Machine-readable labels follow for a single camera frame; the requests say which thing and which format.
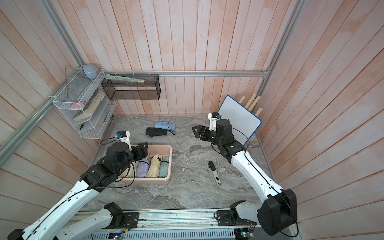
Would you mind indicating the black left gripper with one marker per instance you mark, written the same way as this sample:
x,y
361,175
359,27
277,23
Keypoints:
x,y
136,150

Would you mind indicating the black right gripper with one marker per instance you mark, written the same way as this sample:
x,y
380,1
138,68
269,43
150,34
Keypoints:
x,y
204,130

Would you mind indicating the purple umbrella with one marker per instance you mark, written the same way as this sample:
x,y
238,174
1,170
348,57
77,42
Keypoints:
x,y
143,167

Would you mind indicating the tan beige umbrella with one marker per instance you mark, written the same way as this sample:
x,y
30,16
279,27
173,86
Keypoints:
x,y
155,166

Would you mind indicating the pink plastic storage box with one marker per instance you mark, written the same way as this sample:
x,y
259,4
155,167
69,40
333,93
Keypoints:
x,y
166,151

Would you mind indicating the mint green umbrella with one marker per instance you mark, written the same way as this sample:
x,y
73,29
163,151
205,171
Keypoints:
x,y
164,167

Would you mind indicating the plain cream umbrella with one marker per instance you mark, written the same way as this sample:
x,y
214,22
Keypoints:
x,y
130,172

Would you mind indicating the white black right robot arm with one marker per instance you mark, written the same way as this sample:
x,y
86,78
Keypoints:
x,y
279,206

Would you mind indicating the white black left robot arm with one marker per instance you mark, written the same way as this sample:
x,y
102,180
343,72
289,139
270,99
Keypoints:
x,y
53,224

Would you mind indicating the black folded umbrella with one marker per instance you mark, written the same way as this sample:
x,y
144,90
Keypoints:
x,y
152,132

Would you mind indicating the blue folded umbrella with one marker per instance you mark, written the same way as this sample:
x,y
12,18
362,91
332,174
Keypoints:
x,y
165,125

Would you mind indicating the blue framed whiteboard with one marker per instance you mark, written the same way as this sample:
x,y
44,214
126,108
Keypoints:
x,y
244,122

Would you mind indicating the small wooden easel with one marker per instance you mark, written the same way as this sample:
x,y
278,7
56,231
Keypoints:
x,y
251,104

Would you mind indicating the wooden brush on shelf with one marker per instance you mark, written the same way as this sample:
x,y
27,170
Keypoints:
x,y
90,107

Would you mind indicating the pale green ruler tool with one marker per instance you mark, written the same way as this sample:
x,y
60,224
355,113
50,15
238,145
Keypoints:
x,y
121,79

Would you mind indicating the grey round speaker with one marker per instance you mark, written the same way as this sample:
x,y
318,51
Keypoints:
x,y
90,71

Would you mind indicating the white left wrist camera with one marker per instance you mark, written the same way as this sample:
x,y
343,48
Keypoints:
x,y
124,136

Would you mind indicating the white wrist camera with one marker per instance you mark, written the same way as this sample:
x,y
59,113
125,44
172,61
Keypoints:
x,y
213,118
124,136

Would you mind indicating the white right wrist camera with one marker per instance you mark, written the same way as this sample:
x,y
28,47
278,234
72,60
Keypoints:
x,y
213,118

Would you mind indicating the black wire mesh basket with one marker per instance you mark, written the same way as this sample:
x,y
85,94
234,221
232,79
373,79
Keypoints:
x,y
150,90

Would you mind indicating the white wire shelf rack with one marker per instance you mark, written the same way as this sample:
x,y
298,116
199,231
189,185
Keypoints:
x,y
85,104

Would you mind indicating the aluminium wall rail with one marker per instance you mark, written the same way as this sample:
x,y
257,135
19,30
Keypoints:
x,y
193,74

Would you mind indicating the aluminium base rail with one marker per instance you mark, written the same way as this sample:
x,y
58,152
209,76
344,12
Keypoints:
x,y
189,224

